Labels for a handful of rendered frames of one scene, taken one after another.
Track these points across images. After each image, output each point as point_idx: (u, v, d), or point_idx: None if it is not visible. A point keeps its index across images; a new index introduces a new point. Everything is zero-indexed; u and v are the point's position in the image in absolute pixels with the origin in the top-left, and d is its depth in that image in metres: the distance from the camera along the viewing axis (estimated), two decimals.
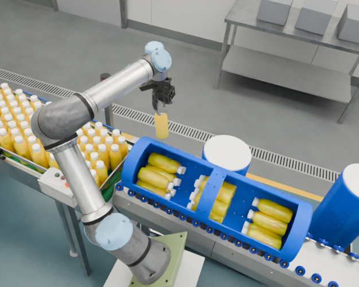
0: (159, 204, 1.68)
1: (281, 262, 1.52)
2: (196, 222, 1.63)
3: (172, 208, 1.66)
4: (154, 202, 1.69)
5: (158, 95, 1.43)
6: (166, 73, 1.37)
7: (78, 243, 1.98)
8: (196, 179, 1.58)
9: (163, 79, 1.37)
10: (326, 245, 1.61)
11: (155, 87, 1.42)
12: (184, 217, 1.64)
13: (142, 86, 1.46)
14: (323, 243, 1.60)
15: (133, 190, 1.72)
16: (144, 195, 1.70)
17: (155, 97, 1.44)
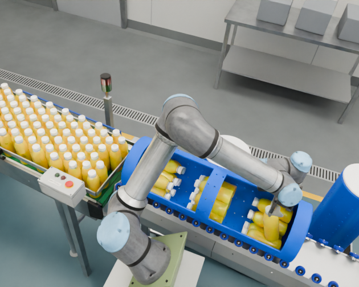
0: (159, 204, 1.68)
1: (281, 262, 1.52)
2: (196, 222, 1.63)
3: (172, 208, 1.66)
4: (154, 202, 1.69)
5: None
6: (301, 183, 1.24)
7: (78, 243, 1.98)
8: (196, 179, 1.58)
9: None
10: (326, 245, 1.61)
11: None
12: (184, 217, 1.64)
13: None
14: (323, 243, 1.60)
15: None
16: None
17: (277, 203, 1.30)
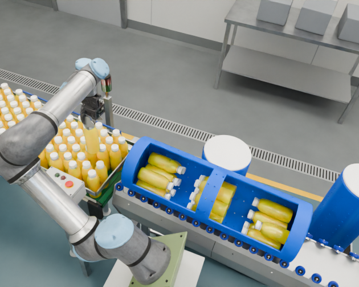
0: (159, 204, 1.68)
1: (281, 262, 1.52)
2: (196, 222, 1.63)
3: (172, 208, 1.66)
4: (154, 202, 1.69)
5: (86, 110, 1.46)
6: (96, 90, 1.40)
7: None
8: (196, 179, 1.58)
9: (92, 95, 1.40)
10: (326, 245, 1.61)
11: (85, 102, 1.45)
12: (184, 217, 1.64)
13: None
14: (323, 243, 1.60)
15: (133, 190, 1.72)
16: (144, 195, 1.70)
17: (84, 111, 1.47)
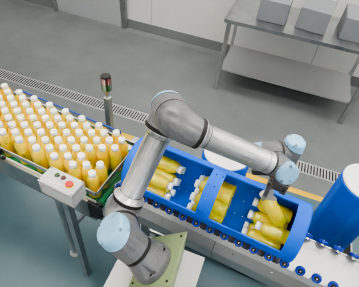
0: (159, 204, 1.68)
1: (281, 262, 1.52)
2: (196, 222, 1.63)
3: (172, 208, 1.66)
4: (154, 202, 1.69)
5: (276, 185, 1.31)
6: None
7: (78, 243, 1.98)
8: (196, 179, 1.58)
9: None
10: (326, 245, 1.61)
11: None
12: (184, 217, 1.64)
13: (257, 171, 1.34)
14: (323, 243, 1.60)
15: None
16: (144, 195, 1.70)
17: (271, 186, 1.32)
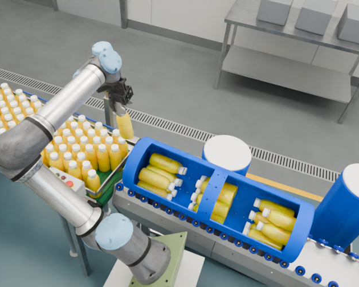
0: (159, 205, 1.68)
1: (282, 261, 1.52)
2: (196, 222, 1.63)
3: (173, 209, 1.66)
4: (154, 201, 1.69)
5: (114, 97, 1.37)
6: (119, 74, 1.30)
7: (78, 243, 1.98)
8: (198, 180, 1.58)
9: (117, 80, 1.30)
10: (326, 245, 1.61)
11: (111, 88, 1.36)
12: (184, 217, 1.64)
13: (98, 87, 1.40)
14: (323, 243, 1.60)
15: (134, 191, 1.72)
16: (145, 196, 1.70)
17: (112, 99, 1.38)
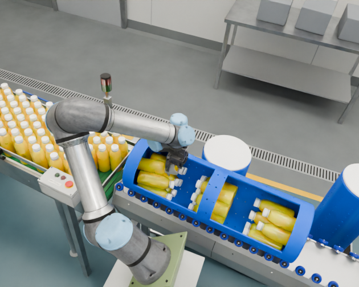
0: (159, 205, 1.68)
1: (282, 261, 1.52)
2: (196, 222, 1.63)
3: (173, 209, 1.66)
4: (154, 201, 1.69)
5: (172, 160, 1.50)
6: None
7: (78, 243, 1.98)
8: (198, 180, 1.58)
9: (181, 147, 1.44)
10: (326, 245, 1.61)
11: (171, 151, 1.49)
12: (184, 217, 1.64)
13: None
14: (323, 243, 1.60)
15: (134, 191, 1.72)
16: (145, 196, 1.70)
17: (170, 160, 1.51)
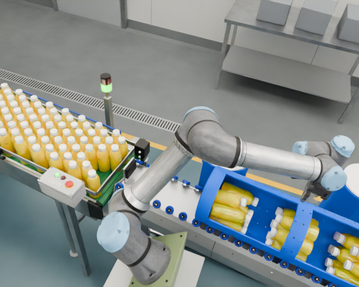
0: (155, 207, 1.69)
1: (281, 264, 1.52)
2: (195, 222, 1.63)
3: (168, 205, 1.67)
4: (158, 203, 1.68)
5: (318, 189, 1.24)
6: None
7: (78, 243, 1.98)
8: (277, 214, 1.48)
9: None
10: None
11: None
12: (180, 218, 1.65)
13: None
14: None
15: None
16: None
17: (312, 190, 1.26)
